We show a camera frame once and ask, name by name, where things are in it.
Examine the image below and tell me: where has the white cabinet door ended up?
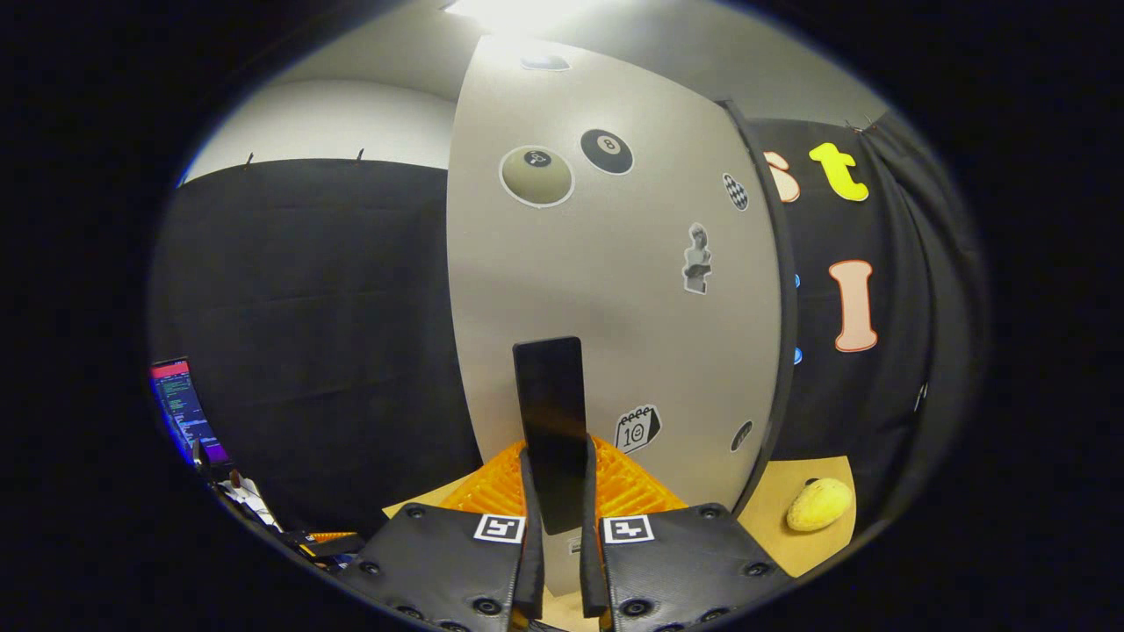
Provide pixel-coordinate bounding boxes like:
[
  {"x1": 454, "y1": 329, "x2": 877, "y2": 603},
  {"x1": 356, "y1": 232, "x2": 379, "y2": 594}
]
[{"x1": 446, "y1": 33, "x2": 784, "y2": 598}]

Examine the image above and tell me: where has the black backdrop cloth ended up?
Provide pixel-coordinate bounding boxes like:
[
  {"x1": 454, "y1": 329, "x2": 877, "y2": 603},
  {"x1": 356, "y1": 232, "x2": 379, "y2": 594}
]
[{"x1": 149, "y1": 114, "x2": 989, "y2": 545}]

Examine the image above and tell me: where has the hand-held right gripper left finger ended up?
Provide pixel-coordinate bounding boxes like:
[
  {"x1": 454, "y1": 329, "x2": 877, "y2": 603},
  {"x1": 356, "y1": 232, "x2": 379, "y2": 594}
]
[{"x1": 338, "y1": 439, "x2": 547, "y2": 632}]

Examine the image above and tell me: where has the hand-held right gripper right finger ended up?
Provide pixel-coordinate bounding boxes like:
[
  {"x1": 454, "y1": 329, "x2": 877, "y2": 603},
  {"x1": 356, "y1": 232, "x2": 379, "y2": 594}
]
[{"x1": 578, "y1": 434, "x2": 796, "y2": 632}]

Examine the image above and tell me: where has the ceiling light panel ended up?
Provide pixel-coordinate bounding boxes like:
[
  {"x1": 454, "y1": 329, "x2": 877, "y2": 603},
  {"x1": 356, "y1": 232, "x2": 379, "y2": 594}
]
[{"x1": 443, "y1": 0, "x2": 607, "y2": 36}]

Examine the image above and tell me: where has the laptop screen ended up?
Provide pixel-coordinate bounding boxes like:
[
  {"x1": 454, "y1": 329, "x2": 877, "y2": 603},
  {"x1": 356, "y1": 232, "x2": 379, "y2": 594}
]
[{"x1": 148, "y1": 356, "x2": 231, "y2": 466}]

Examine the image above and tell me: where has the black door handle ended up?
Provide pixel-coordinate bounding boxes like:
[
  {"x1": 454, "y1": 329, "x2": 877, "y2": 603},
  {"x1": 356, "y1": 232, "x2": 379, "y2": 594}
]
[{"x1": 513, "y1": 336, "x2": 589, "y2": 536}]

